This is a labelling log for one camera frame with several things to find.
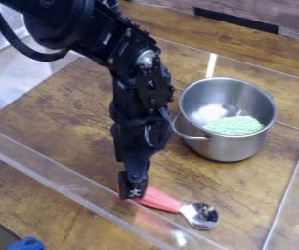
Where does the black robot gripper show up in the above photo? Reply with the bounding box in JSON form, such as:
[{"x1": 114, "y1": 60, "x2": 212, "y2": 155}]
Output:
[{"x1": 109, "y1": 101, "x2": 174, "y2": 201}]

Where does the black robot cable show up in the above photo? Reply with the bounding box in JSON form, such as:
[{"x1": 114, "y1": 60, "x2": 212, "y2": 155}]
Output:
[{"x1": 0, "y1": 0, "x2": 74, "y2": 63}]

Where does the blue object at corner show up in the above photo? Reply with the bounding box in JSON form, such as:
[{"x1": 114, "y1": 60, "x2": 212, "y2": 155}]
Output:
[{"x1": 5, "y1": 236, "x2": 45, "y2": 250}]

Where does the stainless steel pot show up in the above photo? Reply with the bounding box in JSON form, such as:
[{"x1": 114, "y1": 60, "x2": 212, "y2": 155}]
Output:
[{"x1": 172, "y1": 77, "x2": 276, "y2": 162}]

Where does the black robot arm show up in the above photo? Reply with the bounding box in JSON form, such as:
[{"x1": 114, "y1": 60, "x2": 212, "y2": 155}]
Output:
[{"x1": 0, "y1": 0, "x2": 174, "y2": 200}]

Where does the black strip on table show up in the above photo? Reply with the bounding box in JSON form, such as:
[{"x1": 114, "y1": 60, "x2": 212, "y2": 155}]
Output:
[{"x1": 193, "y1": 7, "x2": 280, "y2": 34}]

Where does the green food lump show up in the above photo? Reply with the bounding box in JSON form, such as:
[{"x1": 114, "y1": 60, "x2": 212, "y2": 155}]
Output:
[{"x1": 204, "y1": 115, "x2": 264, "y2": 135}]

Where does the pink handled metal spoon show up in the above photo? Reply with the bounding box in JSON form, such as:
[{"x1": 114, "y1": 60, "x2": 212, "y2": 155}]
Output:
[{"x1": 115, "y1": 185, "x2": 220, "y2": 231}]

